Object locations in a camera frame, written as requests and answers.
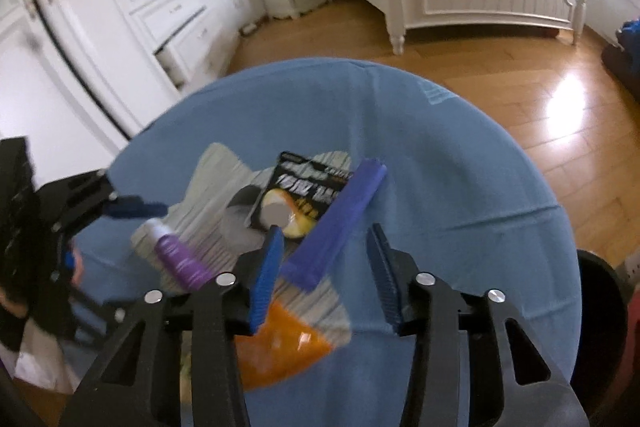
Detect orange yellow packet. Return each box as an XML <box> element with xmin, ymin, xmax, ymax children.
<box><xmin>235</xmin><ymin>297</ymin><xmax>333</xmax><ymax>390</ymax></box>

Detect white striped plastic bag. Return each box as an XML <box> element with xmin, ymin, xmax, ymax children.
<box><xmin>131</xmin><ymin>143</ymin><xmax>353</xmax><ymax>353</ymax></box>

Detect pink cloth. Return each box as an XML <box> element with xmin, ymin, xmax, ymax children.
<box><xmin>625</xmin><ymin>287</ymin><xmax>640</xmax><ymax>358</ymax></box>

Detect blue long box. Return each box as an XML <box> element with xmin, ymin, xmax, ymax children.
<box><xmin>282</xmin><ymin>158</ymin><xmax>388</xmax><ymax>292</ymax></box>

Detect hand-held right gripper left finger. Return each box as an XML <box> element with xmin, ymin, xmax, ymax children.
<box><xmin>60</xmin><ymin>226</ymin><xmax>287</xmax><ymax>427</ymax></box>

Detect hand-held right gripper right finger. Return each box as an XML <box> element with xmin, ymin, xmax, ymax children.
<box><xmin>366</xmin><ymin>223</ymin><xmax>591</xmax><ymax>427</ymax></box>

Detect open wardrobe drawer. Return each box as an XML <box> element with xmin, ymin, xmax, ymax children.
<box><xmin>152</xmin><ymin>7</ymin><xmax>216</xmax><ymax>90</ymax></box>

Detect black packet with yellow print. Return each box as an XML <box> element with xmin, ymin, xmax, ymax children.
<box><xmin>248</xmin><ymin>151</ymin><xmax>358</xmax><ymax>238</ymax></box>

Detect blue tablecloth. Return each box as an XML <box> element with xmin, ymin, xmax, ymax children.
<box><xmin>70</xmin><ymin>57</ymin><xmax>583</xmax><ymax>427</ymax></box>

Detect blue clothes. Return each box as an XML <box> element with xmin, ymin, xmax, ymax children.
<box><xmin>617</xmin><ymin>19</ymin><xmax>640</xmax><ymax>52</ymax></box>

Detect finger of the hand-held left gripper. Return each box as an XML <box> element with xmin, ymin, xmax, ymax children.
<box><xmin>65</xmin><ymin>287</ymin><xmax>127</xmax><ymax>344</ymax></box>
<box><xmin>30</xmin><ymin>169</ymin><xmax>169</xmax><ymax>238</ymax></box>

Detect purple bottle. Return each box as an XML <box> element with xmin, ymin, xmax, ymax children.
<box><xmin>137</xmin><ymin>217</ymin><xmax>216</xmax><ymax>293</ymax></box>

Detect white wardrobe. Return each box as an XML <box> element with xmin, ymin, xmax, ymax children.
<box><xmin>0</xmin><ymin>0</ymin><xmax>236</xmax><ymax>158</ymax></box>

